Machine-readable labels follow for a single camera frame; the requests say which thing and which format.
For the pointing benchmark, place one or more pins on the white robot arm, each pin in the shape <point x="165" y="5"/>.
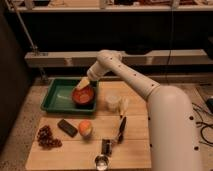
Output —
<point x="172" y="129"/>

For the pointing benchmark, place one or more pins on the red bowl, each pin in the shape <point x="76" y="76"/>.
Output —
<point x="84" y="96"/>

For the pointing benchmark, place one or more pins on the metal diagonal rod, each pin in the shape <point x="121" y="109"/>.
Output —
<point x="33" y="46"/>

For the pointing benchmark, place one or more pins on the black rectangular block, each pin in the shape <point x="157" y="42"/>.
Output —
<point x="67" y="128"/>

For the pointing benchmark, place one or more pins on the orange peach fruit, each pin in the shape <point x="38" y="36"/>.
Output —
<point x="85" y="128"/>

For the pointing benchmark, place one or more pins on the green plastic tray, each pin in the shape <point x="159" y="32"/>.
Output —
<point x="58" y="97"/>

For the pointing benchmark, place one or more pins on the white plastic cup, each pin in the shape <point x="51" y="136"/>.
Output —
<point x="112" y="102"/>

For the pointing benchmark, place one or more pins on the dark grape bunch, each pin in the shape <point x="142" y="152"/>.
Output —
<point x="45" y="138"/>

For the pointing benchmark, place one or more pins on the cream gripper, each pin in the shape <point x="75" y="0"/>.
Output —
<point x="83" y="83"/>

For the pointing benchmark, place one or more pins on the white shelf beam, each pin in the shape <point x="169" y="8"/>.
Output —
<point x="87" y="58"/>

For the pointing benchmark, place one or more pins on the metal cup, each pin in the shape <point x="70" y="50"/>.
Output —
<point x="101" y="163"/>

